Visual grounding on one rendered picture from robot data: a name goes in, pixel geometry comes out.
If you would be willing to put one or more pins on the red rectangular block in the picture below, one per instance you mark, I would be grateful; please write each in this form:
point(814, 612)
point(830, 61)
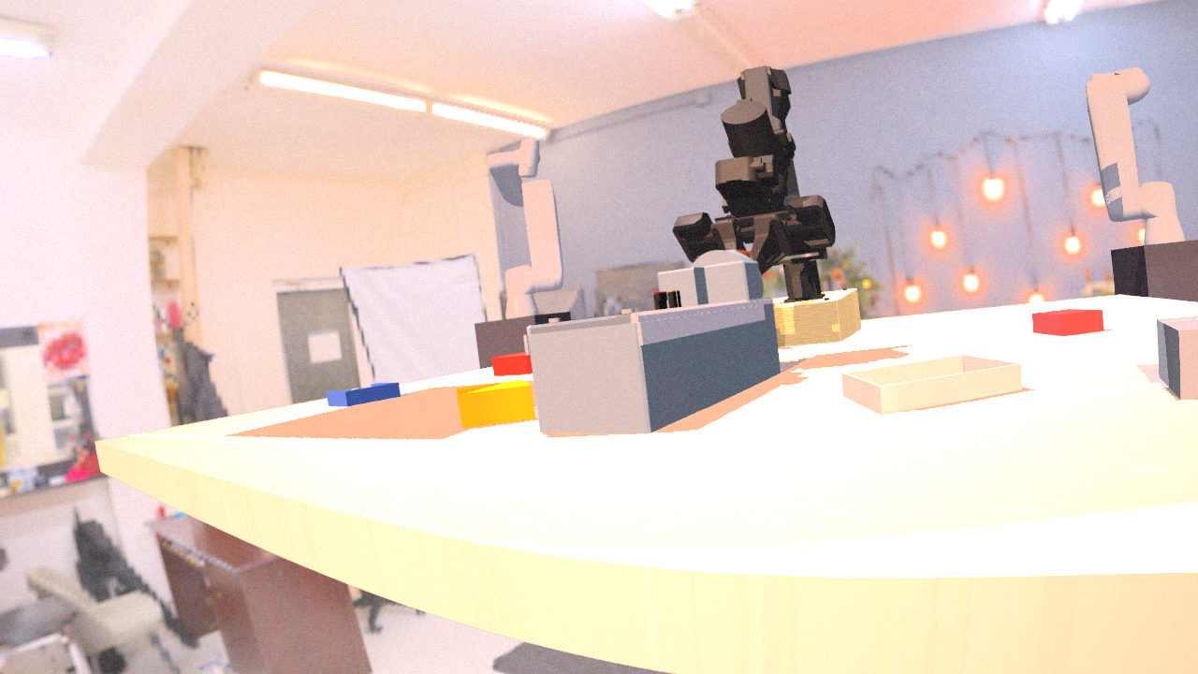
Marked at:
point(517, 364)
point(1068, 322)

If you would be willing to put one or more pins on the blue rectangular block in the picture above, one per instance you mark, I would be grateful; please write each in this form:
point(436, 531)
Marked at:
point(356, 396)

